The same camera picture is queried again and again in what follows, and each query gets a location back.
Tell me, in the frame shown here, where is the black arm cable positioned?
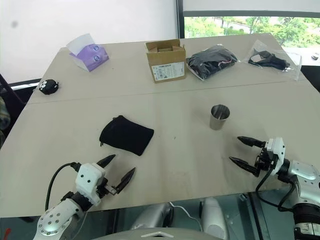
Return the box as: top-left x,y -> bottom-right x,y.
44,162 -> 82,211
255,164 -> 297,210

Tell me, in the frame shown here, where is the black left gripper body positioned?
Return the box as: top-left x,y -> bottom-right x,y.
96,177 -> 115,200

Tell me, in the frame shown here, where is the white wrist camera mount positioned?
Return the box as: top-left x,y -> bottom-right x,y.
264,136 -> 287,176
75,162 -> 107,207

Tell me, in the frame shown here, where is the silver rounded robot leg shell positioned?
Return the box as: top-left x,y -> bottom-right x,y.
129,202 -> 175,231
200,196 -> 230,240

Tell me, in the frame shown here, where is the stainless steel cup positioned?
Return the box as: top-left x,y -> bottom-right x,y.
209,104 -> 231,131

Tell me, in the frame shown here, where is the black fabric pouch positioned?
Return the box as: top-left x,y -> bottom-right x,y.
98,114 -> 155,157

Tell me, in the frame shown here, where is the white roller blind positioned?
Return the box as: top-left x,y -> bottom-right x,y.
182,0 -> 320,18

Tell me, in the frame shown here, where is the clear bag of black cables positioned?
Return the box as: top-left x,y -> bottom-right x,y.
186,44 -> 239,82

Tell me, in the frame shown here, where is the black office chair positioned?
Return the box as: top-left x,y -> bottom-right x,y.
0,72 -> 28,126

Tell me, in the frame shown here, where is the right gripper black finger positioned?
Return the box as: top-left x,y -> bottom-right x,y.
236,135 -> 267,149
228,156 -> 261,178

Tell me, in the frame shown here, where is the brown cardboard box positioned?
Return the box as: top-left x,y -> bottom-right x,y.
145,38 -> 187,84

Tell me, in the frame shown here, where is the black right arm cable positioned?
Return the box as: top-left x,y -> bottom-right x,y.
255,164 -> 297,210

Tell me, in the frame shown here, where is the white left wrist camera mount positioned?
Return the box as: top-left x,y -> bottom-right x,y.
75,162 -> 107,207

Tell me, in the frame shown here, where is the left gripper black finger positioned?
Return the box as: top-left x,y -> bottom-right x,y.
96,154 -> 117,169
111,167 -> 137,195

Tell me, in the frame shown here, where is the black plush toy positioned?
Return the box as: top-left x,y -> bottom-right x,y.
38,78 -> 61,95

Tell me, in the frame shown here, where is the silver robot torso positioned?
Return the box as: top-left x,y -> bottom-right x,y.
99,228 -> 227,240

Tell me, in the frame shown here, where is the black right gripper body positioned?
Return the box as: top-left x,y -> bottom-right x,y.
254,141 -> 277,172

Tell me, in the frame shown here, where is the thin white cable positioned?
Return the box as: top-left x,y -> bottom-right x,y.
168,200 -> 204,231

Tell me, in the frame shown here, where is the clear bag with black device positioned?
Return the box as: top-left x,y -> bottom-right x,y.
247,39 -> 303,82

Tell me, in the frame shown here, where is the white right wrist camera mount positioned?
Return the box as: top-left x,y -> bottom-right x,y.
264,136 -> 287,176

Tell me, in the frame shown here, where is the dark window frame post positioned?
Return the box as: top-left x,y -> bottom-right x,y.
174,0 -> 186,40

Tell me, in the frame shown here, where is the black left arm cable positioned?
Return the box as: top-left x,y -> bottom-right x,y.
44,162 -> 82,211

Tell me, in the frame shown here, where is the purple tissue box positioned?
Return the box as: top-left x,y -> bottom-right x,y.
66,33 -> 110,74

